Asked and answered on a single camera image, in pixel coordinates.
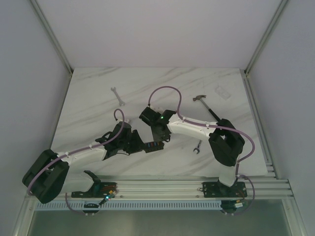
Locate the right aluminium frame post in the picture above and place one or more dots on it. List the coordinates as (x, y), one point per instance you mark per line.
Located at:
(266, 35)

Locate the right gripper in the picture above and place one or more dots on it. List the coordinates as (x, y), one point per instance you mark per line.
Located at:
(159, 138)

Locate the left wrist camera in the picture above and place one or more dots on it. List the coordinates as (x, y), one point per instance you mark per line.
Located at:
(126, 121)

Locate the black fuse box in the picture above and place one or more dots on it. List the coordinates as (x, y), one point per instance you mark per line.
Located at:
(153, 146)

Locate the black handled claw hammer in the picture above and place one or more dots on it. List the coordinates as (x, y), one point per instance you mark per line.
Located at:
(201, 99)

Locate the silver combination wrench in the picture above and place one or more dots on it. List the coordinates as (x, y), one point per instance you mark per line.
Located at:
(196, 150)

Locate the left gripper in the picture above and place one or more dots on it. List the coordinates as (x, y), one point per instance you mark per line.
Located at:
(137, 145)

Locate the black mounting plate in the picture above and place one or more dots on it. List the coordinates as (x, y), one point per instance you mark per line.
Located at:
(98, 190)
(215, 189)

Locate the slotted cable duct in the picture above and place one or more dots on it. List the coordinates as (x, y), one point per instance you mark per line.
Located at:
(60, 205)

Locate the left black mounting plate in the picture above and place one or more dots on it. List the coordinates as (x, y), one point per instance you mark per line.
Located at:
(98, 190)

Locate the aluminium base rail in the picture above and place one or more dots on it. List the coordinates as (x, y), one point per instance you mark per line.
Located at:
(190, 188)

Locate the clear plastic fuse box cover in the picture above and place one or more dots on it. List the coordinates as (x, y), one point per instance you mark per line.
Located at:
(222, 93)

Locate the small silver wrench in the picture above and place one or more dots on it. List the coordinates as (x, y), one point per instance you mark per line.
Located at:
(121, 102)

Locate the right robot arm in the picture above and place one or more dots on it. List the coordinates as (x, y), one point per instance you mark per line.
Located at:
(226, 144)

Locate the left aluminium frame post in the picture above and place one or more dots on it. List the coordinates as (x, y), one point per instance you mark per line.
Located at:
(50, 34)

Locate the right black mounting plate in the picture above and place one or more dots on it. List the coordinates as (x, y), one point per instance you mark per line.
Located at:
(215, 189)

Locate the aluminium frame post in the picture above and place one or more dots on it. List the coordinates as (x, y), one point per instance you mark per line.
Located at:
(50, 34)
(266, 35)

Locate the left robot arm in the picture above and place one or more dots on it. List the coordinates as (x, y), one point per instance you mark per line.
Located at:
(54, 173)

